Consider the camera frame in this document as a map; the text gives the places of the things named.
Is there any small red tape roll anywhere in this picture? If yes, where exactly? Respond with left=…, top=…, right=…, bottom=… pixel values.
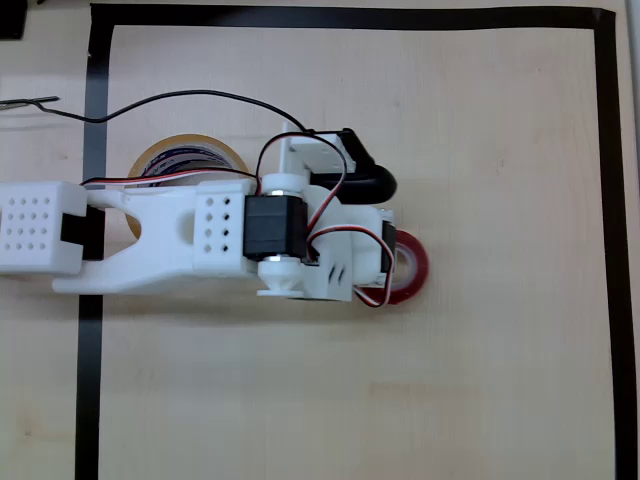
left=386, top=229, right=431, bottom=306

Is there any big yellowish clear tape roll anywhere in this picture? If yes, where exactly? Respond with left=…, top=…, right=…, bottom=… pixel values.
left=122, top=133, right=251, bottom=242

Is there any black webcam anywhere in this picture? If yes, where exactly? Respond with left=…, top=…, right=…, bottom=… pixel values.
left=308, top=127, right=399, bottom=207

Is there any black plastic object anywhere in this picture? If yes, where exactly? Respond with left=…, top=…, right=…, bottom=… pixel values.
left=0, top=0, right=27, bottom=42

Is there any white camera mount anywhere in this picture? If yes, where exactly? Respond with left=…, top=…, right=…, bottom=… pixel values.
left=279, top=122, right=359, bottom=192

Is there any red white black arm cable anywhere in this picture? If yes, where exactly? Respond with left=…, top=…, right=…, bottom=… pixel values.
left=79, top=167, right=257, bottom=188

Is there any thin black cable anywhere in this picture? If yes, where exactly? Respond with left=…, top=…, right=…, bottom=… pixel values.
left=38, top=89, right=317, bottom=137

